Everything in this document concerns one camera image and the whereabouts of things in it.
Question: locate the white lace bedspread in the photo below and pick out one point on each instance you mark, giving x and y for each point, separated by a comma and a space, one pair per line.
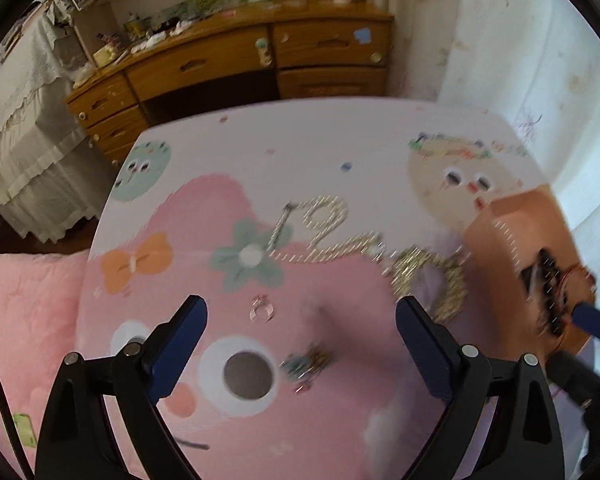
25, 125

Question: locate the wooden desk with drawers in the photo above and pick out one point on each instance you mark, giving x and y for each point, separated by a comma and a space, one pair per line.
205, 60

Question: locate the pink quilted blanket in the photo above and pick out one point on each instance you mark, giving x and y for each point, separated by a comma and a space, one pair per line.
25, 320

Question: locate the yellow small box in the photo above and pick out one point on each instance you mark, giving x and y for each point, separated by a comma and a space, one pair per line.
105, 55

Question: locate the white floral curtain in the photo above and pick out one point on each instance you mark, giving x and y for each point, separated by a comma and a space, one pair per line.
520, 50

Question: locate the green tag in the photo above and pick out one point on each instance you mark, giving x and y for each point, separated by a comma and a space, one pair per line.
24, 429

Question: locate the cartoon printed pink tablecloth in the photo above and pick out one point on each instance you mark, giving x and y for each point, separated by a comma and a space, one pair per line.
330, 170

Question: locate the orange cardboard box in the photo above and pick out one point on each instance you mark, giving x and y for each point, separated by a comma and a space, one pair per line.
515, 240

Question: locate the gold glitter bangle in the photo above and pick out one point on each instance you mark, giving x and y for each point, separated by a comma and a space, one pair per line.
452, 290

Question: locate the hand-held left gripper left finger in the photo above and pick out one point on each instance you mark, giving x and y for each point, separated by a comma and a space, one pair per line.
180, 340

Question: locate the small mixed jewelry cluster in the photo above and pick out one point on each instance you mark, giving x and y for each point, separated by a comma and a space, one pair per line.
307, 362

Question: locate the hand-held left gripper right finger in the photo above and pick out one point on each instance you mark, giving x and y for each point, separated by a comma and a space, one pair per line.
422, 345

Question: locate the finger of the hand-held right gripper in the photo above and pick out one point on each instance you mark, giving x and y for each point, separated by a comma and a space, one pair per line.
596, 321

